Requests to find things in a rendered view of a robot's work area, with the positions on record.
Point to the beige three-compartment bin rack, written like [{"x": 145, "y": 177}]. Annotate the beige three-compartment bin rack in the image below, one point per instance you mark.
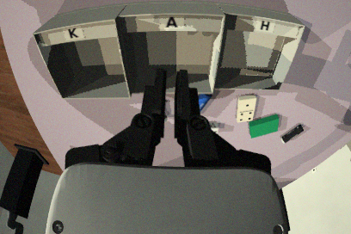
[{"x": 82, "y": 55}]

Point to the beige domino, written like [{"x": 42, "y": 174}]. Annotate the beige domino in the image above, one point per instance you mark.
[{"x": 245, "y": 108}]

